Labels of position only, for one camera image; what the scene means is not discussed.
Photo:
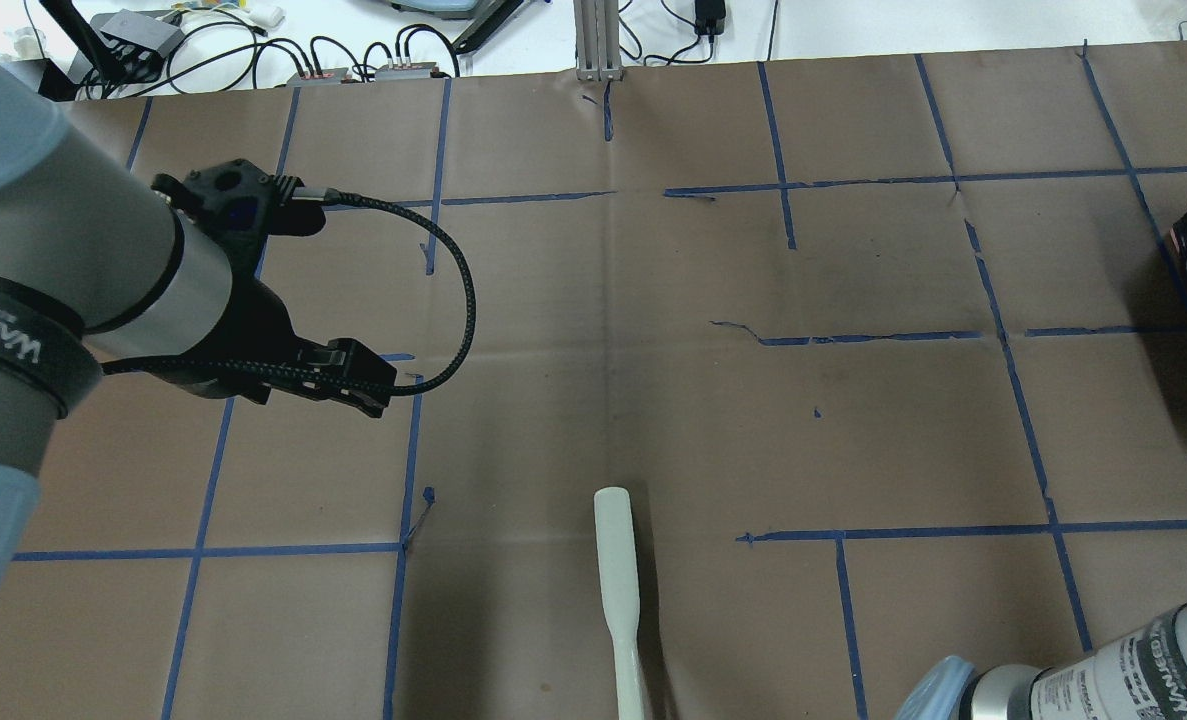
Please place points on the pale green hand brush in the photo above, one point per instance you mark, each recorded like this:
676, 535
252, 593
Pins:
616, 547

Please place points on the black camera stand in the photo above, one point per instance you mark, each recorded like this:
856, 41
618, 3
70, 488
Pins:
127, 47

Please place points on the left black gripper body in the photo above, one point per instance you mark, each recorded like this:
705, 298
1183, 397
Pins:
249, 338

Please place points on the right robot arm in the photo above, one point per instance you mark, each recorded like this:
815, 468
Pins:
1141, 675

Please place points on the aluminium frame post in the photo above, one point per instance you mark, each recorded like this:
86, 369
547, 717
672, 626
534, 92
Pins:
597, 41

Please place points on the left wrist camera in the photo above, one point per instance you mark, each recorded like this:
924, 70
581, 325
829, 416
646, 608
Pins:
239, 206

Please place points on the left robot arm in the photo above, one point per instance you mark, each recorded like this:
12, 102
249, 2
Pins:
102, 273

